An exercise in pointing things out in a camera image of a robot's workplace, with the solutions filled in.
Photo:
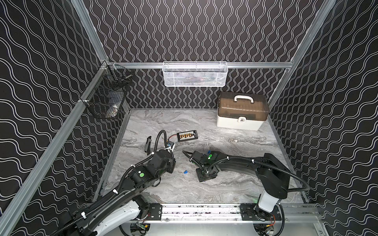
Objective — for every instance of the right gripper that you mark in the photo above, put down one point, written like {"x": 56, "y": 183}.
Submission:
{"x": 199, "y": 178}

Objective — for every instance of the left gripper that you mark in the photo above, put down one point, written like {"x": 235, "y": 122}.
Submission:
{"x": 169, "y": 152}

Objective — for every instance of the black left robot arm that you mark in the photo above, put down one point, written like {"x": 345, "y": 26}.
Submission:
{"x": 124, "y": 203}

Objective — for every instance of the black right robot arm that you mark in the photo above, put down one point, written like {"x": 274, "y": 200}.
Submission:
{"x": 277, "y": 180}

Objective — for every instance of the white box brown lid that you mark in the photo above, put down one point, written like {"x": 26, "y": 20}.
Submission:
{"x": 243, "y": 111}

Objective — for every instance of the black charging board with cable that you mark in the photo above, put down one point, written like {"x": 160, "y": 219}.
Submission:
{"x": 185, "y": 136}

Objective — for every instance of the white mesh wall basket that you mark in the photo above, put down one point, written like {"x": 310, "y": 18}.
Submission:
{"x": 195, "y": 74}

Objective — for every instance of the black wire wall basket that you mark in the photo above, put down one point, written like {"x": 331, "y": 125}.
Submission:
{"x": 107, "y": 100}

